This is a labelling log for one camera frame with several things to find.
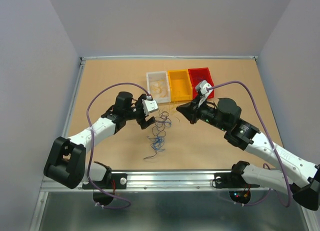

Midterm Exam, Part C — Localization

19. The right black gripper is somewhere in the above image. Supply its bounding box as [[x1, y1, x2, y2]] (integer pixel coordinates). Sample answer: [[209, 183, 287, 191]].
[[175, 94, 228, 132]]

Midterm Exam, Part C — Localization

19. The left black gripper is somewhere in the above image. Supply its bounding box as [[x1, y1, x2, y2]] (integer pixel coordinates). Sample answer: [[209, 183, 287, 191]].
[[124, 94, 155, 129]]

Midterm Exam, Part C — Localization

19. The blue wire bundle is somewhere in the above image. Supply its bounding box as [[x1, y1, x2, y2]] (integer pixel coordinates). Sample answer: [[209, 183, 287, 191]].
[[142, 110, 173, 161]]

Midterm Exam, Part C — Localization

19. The small yellow wire piece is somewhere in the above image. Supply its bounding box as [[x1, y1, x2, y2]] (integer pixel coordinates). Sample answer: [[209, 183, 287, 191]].
[[167, 90, 182, 123]]

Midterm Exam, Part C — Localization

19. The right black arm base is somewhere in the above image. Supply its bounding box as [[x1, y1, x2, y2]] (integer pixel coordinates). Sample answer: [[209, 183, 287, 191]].
[[211, 172, 260, 189]]

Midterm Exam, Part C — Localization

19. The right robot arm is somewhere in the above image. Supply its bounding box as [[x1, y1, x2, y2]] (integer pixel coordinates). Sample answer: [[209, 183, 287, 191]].
[[176, 98, 320, 211]]

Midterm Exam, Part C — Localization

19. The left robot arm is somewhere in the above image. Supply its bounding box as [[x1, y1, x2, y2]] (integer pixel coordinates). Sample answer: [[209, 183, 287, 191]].
[[43, 91, 159, 189]]

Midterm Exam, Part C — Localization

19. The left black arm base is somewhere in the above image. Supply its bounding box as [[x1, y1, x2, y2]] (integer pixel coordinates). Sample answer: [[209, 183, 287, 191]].
[[93, 172, 128, 190]]

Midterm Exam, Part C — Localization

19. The yellow plastic bin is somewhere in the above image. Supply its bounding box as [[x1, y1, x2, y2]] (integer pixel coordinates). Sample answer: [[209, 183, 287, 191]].
[[167, 69, 193, 102]]

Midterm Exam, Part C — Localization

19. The red plastic bin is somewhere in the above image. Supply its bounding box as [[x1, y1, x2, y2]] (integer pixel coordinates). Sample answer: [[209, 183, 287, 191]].
[[188, 67, 214, 99]]

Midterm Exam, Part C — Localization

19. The white plastic bin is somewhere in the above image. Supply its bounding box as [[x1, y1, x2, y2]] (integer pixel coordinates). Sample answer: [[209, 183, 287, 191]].
[[146, 71, 171, 104]]

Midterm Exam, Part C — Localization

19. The metal front plate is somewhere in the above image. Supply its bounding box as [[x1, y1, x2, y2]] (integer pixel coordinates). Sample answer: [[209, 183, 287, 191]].
[[31, 191, 320, 231]]

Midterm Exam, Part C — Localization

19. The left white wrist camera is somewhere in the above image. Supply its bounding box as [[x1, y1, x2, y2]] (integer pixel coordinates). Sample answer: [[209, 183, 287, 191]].
[[142, 95, 159, 117]]

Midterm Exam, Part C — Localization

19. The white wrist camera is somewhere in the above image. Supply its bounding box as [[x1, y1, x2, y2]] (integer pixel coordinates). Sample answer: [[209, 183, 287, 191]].
[[195, 80, 213, 108], [142, 95, 159, 117]]

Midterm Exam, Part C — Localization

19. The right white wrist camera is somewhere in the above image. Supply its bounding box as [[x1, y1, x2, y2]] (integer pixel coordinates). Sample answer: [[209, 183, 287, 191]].
[[195, 80, 213, 108]]

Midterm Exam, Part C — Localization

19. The aluminium back rail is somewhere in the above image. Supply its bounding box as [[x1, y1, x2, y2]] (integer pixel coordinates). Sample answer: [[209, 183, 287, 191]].
[[80, 55, 258, 61]]

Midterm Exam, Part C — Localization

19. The aluminium rail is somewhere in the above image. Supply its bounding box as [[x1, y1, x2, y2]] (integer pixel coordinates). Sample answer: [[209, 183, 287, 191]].
[[80, 55, 258, 61], [51, 57, 87, 171], [39, 168, 309, 192]]

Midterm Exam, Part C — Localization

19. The aluminium front rail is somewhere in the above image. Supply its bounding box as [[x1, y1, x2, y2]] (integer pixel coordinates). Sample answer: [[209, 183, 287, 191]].
[[39, 168, 309, 192]]

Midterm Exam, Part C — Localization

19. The aluminium left rail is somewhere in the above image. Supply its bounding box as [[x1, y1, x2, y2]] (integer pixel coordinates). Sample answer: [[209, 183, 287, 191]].
[[51, 57, 87, 171]]

